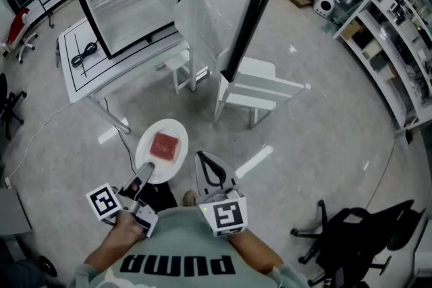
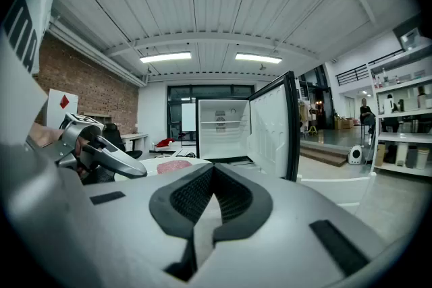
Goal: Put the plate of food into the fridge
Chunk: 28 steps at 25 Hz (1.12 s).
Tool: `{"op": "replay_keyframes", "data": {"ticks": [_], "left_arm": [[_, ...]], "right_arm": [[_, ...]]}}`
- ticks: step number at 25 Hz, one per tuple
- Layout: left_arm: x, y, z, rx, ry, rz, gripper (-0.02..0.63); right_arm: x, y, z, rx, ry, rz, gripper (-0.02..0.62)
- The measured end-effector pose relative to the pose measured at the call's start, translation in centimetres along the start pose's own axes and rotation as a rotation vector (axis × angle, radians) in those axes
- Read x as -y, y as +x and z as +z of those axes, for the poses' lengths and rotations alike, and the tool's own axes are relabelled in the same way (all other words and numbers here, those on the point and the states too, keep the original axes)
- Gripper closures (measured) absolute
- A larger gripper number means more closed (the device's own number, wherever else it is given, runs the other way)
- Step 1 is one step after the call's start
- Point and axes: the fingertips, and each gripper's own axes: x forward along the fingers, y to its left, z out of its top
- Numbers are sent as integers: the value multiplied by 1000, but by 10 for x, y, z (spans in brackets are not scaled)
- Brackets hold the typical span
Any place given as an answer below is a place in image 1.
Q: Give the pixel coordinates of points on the black mini fridge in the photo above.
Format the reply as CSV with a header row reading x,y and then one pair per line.
x,y
209,10

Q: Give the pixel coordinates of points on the black swivel chair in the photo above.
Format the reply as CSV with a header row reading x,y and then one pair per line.
x,y
8,108

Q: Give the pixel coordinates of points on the person's beige shoe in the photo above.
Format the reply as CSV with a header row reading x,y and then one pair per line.
x,y
189,199

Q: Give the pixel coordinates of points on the person's green shirt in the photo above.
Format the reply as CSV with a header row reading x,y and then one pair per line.
x,y
182,239

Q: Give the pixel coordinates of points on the small white stool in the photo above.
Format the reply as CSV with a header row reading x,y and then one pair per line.
x,y
177,64

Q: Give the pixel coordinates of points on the person's left hand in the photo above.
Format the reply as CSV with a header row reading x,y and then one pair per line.
x,y
125,225

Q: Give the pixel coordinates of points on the red meat slice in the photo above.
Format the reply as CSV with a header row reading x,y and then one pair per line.
x,y
164,146

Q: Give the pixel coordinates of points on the white power strip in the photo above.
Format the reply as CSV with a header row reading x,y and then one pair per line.
x,y
7,182

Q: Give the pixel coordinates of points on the red and white chair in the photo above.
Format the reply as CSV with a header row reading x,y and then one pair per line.
x,y
17,27

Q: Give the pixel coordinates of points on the black round disc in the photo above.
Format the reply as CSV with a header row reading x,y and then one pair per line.
x,y
48,265

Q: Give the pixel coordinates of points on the white round device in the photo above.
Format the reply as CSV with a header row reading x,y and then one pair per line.
x,y
324,5

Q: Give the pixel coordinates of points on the white shelving unit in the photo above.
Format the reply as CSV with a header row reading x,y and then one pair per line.
x,y
388,44

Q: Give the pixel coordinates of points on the person's left forearm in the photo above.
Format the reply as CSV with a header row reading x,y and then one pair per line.
x,y
108,253

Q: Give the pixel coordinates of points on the grey cabinet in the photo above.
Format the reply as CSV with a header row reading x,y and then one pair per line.
x,y
13,212

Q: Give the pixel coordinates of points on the person's black trousers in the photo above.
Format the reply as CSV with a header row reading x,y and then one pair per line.
x,y
162,199

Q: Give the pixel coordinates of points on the black mesh office chair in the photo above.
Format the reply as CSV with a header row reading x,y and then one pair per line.
x,y
357,239

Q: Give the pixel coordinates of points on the white table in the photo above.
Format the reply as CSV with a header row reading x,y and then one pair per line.
x,y
77,77

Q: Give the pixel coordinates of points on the person's right forearm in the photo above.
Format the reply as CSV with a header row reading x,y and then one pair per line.
x,y
253,253

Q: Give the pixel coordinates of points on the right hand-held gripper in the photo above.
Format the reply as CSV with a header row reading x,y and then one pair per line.
x,y
224,216

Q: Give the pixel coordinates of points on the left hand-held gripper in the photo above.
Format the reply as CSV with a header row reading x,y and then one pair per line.
x,y
141,217

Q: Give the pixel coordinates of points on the white plate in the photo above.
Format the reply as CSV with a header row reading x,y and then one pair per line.
x,y
168,170

